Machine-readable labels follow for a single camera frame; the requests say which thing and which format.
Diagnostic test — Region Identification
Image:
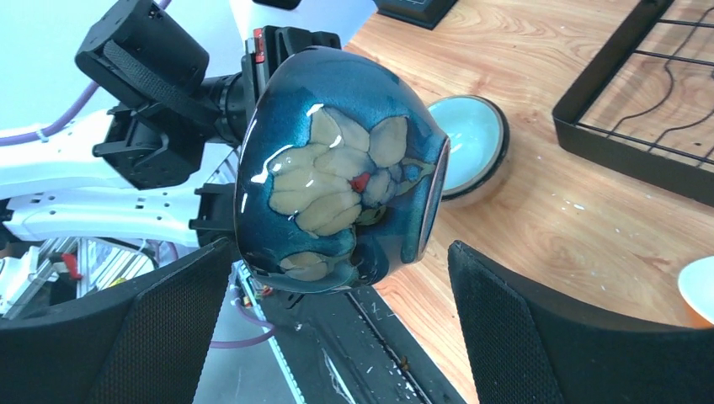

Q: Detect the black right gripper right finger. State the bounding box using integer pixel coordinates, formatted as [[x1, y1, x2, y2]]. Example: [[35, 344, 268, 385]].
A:
[[448, 241, 713, 403]]

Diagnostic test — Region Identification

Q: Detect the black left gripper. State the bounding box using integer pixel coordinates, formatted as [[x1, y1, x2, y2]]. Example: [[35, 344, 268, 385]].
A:
[[189, 25, 342, 246]]

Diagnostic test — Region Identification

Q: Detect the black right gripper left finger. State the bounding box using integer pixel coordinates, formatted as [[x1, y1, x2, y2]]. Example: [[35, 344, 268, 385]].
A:
[[1, 238, 233, 403]]

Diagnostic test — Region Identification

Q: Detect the black beige bowl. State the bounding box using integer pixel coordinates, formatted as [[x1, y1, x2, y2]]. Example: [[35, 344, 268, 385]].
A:
[[234, 46, 450, 294]]

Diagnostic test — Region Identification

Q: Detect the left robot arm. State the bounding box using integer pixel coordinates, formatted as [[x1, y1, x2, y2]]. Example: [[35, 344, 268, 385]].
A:
[[1, 1, 341, 247]]

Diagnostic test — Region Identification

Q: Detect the white orange bowl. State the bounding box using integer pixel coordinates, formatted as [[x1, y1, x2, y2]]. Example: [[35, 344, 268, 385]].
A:
[[677, 256, 713, 328]]

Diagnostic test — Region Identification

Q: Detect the black white chessboard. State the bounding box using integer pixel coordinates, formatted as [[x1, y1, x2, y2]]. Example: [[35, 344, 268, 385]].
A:
[[374, 0, 457, 30]]

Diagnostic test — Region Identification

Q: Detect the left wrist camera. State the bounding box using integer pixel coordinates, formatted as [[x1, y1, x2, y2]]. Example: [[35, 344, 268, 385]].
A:
[[253, 0, 301, 11]]

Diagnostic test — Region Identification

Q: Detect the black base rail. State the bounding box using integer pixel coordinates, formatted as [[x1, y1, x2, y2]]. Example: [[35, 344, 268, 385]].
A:
[[0, 150, 470, 404]]

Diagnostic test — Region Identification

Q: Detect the black wire dish rack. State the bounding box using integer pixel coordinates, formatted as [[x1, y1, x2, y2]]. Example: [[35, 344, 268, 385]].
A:
[[552, 1, 713, 205]]

